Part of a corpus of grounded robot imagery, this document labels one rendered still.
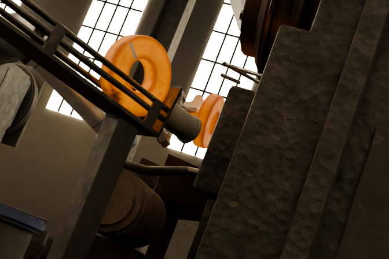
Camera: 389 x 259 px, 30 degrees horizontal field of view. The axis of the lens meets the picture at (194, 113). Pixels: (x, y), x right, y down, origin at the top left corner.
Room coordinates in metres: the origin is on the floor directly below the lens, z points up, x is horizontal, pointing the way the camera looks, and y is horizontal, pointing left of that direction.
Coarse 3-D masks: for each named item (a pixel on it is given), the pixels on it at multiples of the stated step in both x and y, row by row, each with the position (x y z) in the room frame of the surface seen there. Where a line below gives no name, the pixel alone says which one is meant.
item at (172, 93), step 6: (168, 90) 1.39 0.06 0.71; (174, 90) 1.37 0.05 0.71; (180, 90) 1.36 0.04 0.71; (168, 96) 1.38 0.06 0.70; (174, 96) 1.36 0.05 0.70; (168, 102) 1.37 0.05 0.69; (174, 102) 1.36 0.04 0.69; (168, 114) 1.36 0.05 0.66; (156, 120) 1.37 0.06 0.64; (156, 126) 1.37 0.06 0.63; (162, 126) 1.35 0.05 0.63
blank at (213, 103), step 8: (208, 96) 1.92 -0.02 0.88; (216, 96) 1.93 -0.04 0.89; (208, 104) 1.90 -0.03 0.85; (216, 104) 1.92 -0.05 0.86; (200, 112) 1.90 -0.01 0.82; (208, 112) 1.89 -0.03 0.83; (216, 112) 1.97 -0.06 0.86; (208, 120) 1.91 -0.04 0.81; (216, 120) 1.99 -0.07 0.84; (208, 128) 1.94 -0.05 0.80; (200, 136) 1.92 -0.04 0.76; (208, 136) 1.97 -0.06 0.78; (200, 144) 1.95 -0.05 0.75
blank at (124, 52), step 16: (112, 48) 1.29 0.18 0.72; (128, 48) 1.29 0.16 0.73; (144, 48) 1.31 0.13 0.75; (160, 48) 1.34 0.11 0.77; (128, 64) 1.30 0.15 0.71; (144, 64) 1.35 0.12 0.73; (160, 64) 1.35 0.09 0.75; (144, 80) 1.37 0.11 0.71; (160, 80) 1.36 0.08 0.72; (112, 96) 1.30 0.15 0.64; (160, 96) 1.37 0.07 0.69; (144, 112) 1.35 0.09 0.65
